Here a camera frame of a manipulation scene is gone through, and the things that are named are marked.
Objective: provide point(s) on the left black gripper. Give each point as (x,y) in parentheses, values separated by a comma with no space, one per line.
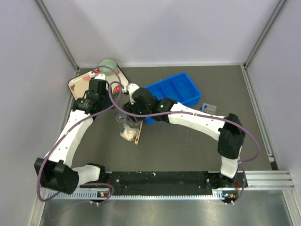
(107,94)

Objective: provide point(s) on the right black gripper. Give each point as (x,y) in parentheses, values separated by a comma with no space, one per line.
(130,108)

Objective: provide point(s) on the clear glass beaker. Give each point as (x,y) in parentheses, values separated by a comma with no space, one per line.
(122,117)

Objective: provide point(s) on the blue plastic divided bin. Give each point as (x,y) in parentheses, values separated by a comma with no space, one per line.
(178,87)

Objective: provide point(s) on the clear acrylic tube rack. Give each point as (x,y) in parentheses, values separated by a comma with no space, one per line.
(211,109)

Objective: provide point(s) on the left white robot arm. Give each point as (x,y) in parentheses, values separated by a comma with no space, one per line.
(54,170)

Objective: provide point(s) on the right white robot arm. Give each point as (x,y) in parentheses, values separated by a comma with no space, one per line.
(225,130)

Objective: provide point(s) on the pink cream plate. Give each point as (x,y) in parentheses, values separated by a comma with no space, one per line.
(81,86)

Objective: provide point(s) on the strawberry pattern tray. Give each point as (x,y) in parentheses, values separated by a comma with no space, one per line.
(115,87)

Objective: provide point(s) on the green ceramic bowl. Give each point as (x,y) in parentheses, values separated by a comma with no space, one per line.
(108,67)

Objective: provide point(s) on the beige crumpled glove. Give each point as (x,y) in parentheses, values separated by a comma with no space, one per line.
(129,133)

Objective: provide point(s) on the wooden test tube clamp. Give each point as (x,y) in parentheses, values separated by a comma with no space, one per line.
(138,134)

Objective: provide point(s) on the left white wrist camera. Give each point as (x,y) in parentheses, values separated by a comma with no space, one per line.
(99,76)

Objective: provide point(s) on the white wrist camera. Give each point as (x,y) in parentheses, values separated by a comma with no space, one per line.
(129,90)
(99,76)

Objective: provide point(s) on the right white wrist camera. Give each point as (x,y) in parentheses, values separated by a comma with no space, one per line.
(129,90)

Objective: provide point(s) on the grey slotted cable duct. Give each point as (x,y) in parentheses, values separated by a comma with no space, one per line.
(102,195)

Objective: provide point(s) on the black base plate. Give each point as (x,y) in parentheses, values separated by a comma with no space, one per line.
(163,183)

